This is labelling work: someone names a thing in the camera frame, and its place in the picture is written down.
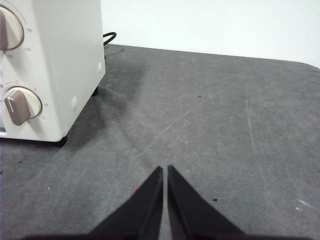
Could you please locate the white Toshiba toaster oven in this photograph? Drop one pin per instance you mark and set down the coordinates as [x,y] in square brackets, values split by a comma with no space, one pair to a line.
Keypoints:
[65,62]

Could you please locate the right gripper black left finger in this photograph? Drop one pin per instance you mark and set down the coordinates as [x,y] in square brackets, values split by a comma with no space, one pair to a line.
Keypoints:
[142,215]

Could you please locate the oven timer knob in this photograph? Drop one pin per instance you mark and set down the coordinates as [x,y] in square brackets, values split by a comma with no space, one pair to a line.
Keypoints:
[20,107]

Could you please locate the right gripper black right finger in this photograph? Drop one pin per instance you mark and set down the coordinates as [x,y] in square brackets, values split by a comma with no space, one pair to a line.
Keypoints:
[190,212]

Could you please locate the oven temperature knob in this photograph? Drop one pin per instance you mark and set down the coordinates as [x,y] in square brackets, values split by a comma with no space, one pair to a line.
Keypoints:
[10,30]

